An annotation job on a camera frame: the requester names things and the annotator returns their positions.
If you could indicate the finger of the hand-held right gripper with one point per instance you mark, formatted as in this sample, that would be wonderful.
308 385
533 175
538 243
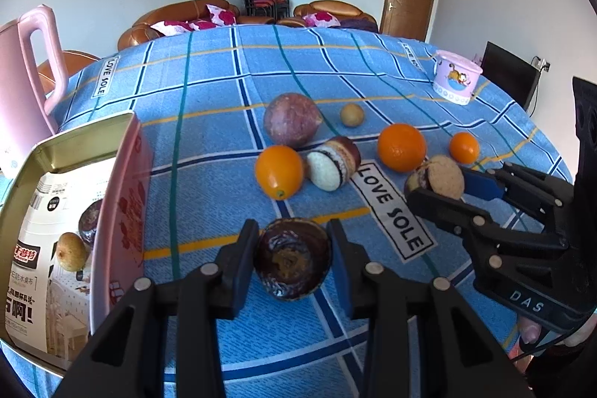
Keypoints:
482 184
480 230

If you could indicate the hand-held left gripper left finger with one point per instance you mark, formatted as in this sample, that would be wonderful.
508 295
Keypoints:
242 258

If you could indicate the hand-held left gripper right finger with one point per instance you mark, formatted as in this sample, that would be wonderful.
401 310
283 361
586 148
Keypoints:
343 267

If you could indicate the small orange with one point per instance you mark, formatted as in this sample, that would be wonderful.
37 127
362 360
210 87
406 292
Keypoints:
464 147

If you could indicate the dark halved fruit shell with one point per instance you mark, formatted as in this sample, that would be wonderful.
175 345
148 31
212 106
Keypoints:
292 258

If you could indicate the large orange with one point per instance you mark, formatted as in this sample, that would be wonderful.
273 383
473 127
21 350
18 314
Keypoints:
402 147

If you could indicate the smooth yellow-orange citrus fruit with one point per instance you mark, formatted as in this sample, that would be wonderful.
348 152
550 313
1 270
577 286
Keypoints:
279 172

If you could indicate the pink tin box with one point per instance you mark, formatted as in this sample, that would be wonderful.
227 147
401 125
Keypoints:
126 202

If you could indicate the person's right hand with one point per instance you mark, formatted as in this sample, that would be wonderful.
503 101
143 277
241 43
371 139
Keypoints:
529 329

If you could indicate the pink cartoon cup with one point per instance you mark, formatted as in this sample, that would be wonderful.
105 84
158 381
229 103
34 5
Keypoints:
454 76

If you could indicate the black monitor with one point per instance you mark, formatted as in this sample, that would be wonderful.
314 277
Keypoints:
506 71

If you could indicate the purple passion fruit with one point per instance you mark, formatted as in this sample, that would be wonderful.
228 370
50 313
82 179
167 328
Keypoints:
292 119

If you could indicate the small tan longan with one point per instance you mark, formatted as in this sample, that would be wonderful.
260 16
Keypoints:
72 251
351 115

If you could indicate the dark round fruit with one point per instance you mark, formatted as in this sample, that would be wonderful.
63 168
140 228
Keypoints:
91 221

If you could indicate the printed paper leaflet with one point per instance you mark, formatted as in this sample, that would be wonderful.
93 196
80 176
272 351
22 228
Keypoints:
46 286

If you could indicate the purple blanket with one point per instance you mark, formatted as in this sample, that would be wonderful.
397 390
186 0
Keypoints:
359 24

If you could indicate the brown leather armchair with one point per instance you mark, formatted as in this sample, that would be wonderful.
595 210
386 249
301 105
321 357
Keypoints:
77 62
336 8

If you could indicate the floral pink cushion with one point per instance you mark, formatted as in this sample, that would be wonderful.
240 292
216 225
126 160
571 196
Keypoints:
322 19
175 26
223 13
203 24

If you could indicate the brown leather sofa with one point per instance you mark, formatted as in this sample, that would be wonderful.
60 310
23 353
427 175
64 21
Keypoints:
182 13

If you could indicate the stack of dark chairs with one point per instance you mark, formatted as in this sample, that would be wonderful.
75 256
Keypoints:
266 4

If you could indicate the pink electric kettle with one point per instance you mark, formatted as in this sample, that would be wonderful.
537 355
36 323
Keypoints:
21 99

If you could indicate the wall power socket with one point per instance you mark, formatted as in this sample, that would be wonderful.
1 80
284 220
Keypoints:
543 63

